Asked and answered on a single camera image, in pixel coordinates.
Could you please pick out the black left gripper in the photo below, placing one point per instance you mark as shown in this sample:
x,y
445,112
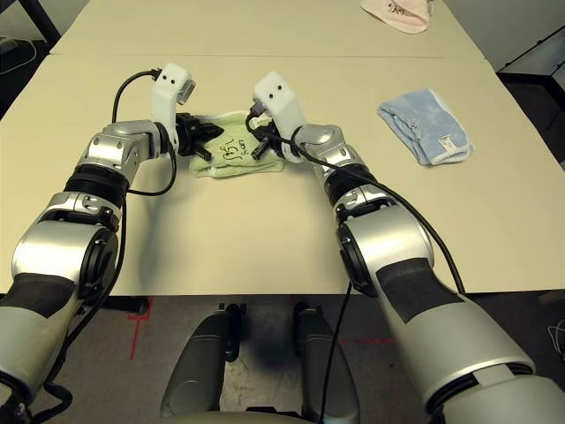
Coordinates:
x,y
187,134

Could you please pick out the pink towel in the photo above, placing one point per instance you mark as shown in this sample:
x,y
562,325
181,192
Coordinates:
x,y
397,13

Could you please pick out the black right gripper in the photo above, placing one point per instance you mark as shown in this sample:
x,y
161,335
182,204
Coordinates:
x,y
269,141

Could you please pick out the folded light blue towel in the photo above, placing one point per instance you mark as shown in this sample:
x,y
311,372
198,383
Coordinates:
x,y
424,126

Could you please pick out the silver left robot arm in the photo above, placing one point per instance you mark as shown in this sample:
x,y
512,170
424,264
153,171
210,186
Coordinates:
x,y
66,247

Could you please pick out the grey left robot leg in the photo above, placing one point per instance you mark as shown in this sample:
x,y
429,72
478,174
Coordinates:
x,y
198,366

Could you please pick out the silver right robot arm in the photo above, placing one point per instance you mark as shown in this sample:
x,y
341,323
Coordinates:
x,y
419,287

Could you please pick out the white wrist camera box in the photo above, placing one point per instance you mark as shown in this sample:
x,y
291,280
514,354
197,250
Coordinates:
x,y
278,101
165,97

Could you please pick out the grey right robot leg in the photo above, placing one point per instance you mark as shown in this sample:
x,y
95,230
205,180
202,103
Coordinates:
x,y
326,366

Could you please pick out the green towel with white edging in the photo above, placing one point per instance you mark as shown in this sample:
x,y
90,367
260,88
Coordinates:
x,y
238,161

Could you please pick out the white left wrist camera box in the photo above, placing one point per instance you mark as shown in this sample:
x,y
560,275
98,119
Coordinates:
x,y
165,97

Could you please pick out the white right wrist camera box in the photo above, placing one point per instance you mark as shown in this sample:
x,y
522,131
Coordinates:
x,y
278,101

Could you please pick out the red floor tape mark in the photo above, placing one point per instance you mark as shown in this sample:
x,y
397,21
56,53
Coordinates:
x,y
136,327

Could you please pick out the black table base foot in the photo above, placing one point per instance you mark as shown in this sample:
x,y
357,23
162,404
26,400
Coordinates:
x,y
130,304

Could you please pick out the black side furniture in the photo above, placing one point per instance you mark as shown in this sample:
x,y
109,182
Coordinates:
x,y
540,62

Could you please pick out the black bag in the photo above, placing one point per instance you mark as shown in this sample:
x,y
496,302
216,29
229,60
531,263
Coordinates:
x,y
17,66

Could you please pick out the grey robot leg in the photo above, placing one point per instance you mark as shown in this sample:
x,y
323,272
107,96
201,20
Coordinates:
x,y
326,366
198,366

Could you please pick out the wooden side table black frame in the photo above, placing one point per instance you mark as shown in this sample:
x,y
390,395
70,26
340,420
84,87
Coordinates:
x,y
46,20

